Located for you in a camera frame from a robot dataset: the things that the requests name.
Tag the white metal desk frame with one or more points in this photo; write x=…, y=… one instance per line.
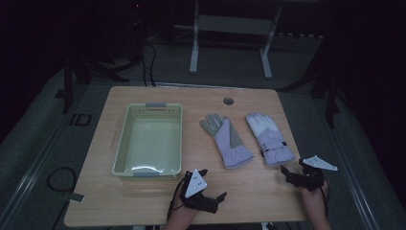
x=233, y=25

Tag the black tripod stand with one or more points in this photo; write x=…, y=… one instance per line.
x=68, y=80

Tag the person's left hand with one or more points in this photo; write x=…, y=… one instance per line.
x=179, y=214

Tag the grey flat tag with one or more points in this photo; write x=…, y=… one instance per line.
x=74, y=197

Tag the lilac glove with grey palm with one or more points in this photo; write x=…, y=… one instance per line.
x=227, y=143

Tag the pale green plastic basket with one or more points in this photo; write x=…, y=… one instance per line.
x=151, y=140

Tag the person's right hand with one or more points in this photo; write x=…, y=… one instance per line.
x=314, y=202

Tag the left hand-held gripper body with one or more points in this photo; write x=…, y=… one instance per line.
x=195, y=184

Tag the black metal stand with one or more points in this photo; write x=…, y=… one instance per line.
x=330, y=96

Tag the lilac glove with white fingers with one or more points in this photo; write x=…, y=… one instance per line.
x=269, y=140

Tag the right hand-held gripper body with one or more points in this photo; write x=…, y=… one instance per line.
x=311, y=179

